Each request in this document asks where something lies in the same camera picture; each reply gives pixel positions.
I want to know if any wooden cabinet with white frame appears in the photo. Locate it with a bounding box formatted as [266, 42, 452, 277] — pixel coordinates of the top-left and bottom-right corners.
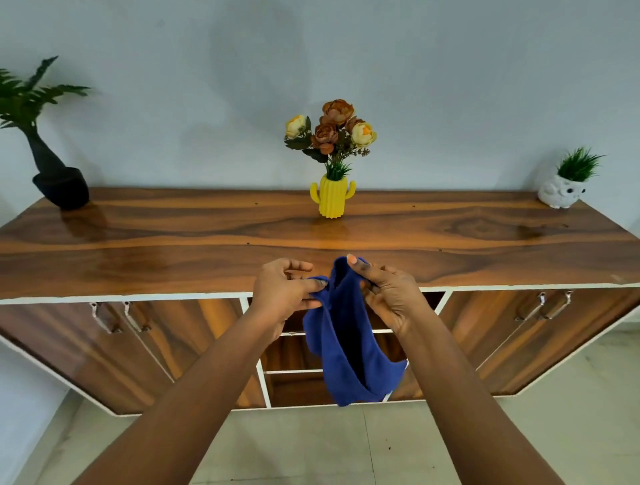
[0, 187, 640, 418]

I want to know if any person's left hand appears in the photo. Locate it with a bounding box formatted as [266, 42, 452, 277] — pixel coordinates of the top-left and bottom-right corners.
[247, 257, 329, 344]

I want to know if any white owl pot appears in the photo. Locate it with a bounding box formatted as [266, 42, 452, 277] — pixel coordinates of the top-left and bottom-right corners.
[537, 173, 588, 211]

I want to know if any small green grass plant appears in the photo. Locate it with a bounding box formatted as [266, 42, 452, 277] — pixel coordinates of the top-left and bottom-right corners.
[556, 147, 607, 183]

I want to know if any person's left forearm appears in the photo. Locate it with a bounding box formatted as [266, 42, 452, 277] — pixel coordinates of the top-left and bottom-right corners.
[71, 303, 282, 485]

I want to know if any person's right hand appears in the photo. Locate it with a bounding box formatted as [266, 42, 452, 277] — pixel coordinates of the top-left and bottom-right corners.
[345, 253, 432, 339]

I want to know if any yellow cactus vase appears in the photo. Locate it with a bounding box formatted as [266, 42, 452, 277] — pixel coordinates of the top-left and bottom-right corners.
[309, 174, 357, 221]

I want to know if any orange and cream flower bouquet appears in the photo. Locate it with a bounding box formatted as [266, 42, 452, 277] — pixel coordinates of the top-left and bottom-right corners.
[283, 99, 379, 181]

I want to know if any person's right forearm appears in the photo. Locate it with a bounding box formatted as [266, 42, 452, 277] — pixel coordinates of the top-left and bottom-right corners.
[396, 309, 567, 485]

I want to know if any blue cleaning cloth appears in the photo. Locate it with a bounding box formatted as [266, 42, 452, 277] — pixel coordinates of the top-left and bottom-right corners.
[302, 255, 409, 408]

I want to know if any green fern plant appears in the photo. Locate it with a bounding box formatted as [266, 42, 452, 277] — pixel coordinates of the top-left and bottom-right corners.
[0, 55, 93, 133]

